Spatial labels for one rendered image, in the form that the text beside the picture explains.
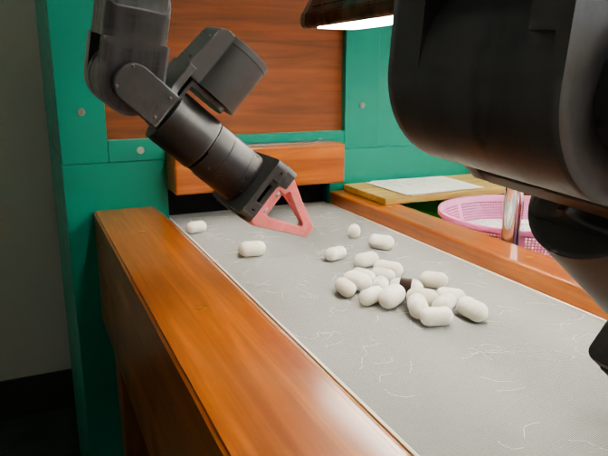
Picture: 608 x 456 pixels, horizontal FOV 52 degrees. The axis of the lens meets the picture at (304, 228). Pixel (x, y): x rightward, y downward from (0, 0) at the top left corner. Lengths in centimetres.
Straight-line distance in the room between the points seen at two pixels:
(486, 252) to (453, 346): 24
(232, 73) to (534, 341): 37
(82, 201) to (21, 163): 82
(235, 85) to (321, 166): 49
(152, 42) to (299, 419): 34
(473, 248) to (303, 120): 45
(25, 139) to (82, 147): 82
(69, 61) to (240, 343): 62
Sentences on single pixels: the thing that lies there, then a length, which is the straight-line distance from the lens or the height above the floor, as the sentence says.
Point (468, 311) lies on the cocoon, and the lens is 63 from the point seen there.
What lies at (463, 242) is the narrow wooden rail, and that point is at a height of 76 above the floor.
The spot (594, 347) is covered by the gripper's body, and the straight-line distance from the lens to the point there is 32.
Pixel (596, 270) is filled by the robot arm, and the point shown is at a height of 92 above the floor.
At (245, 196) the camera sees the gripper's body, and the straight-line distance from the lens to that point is 61.
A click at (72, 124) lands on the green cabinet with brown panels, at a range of 102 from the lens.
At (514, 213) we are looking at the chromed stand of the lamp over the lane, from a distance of 85.
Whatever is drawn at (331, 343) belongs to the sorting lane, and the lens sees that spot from 57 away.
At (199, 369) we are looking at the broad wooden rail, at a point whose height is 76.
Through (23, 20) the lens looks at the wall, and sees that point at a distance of 183.
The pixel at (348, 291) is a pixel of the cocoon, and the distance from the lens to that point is 67.
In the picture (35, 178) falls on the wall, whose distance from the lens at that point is 185.
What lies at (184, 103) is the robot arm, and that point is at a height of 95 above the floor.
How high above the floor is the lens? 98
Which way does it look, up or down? 14 degrees down
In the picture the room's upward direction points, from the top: straight up
